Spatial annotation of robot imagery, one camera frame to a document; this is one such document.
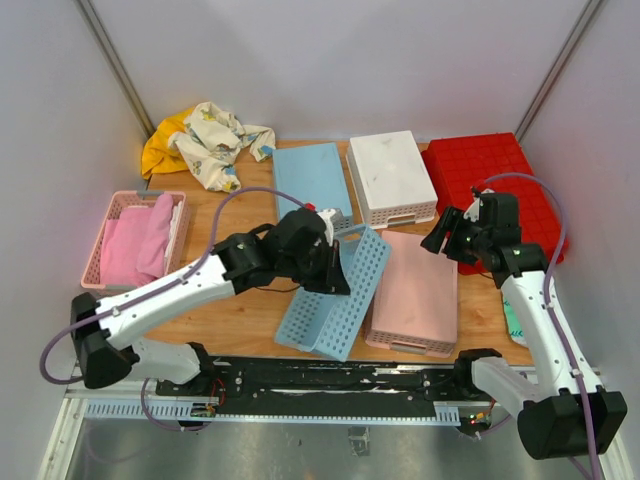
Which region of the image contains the pink towel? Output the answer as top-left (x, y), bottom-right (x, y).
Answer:
top-left (100, 193), bottom-right (174, 287)

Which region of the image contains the large red plastic bin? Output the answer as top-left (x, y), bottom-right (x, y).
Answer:
top-left (421, 131), bottom-right (570, 276)

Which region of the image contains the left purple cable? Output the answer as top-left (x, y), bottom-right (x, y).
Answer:
top-left (39, 186), bottom-right (311, 432)

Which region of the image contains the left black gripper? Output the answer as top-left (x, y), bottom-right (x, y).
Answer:
top-left (280, 237), bottom-right (351, 294)

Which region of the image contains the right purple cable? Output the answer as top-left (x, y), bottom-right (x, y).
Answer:
top-left (469, 172), bottom-right (601, 480)

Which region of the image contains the blue perforated basket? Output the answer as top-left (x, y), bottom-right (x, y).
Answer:
top-left (273, 142), bottom-right (354, 230)
top-left (274, 224), bottom-right (391, 362)

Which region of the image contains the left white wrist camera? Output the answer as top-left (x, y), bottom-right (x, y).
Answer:
top-left (304, 203), bottom-right (344, 245)

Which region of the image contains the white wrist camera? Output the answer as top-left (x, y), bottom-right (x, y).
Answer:
top-left (304, 203), bottom-right (344, 245)
top-left (463, 187), bottom-right (494, 222)

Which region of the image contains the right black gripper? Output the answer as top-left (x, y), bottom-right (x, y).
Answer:
top-left (421, 206), bottom-right (490, 266)

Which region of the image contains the small pink side basket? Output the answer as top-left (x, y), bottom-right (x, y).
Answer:
top-left (81, 190), bottom-right (190, 296)

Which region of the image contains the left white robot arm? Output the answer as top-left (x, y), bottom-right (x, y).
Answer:
top-left (71, 208), bottom-right (351, 396)

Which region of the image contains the yellow cloth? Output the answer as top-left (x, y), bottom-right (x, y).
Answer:
top-left (140, 106), bottom-right (194, 180)

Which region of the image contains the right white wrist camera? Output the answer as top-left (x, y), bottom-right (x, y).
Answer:
top-left (463, 187), bottom-right (494, 222)

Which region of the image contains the cream patterned cloth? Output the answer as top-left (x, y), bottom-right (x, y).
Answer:
top-left (168, 102), bottom-right (276, 193)

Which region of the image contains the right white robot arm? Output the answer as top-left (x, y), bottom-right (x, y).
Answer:
top-left (421, 193), bottom-right (628, 460)

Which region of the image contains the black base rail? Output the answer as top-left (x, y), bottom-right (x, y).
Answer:
top-left (155, 356), bottom-right (490, 413)

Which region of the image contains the white perforated basket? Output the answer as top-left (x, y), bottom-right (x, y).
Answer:
top-left (346, 130), bottom-right (438, 229)

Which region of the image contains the grey slotted cable duct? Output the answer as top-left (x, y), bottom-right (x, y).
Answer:
top-left (82, 398), bottom-right (461, 427)

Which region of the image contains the pink perforated basket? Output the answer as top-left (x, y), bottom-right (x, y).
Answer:
top-left (365, 230), bottom-right (458, 358)

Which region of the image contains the purple cable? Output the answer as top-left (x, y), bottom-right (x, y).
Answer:
top-left (39, 186), bottom-right (311, 432)
top-left (469, 172), bottom-right (601, 480)

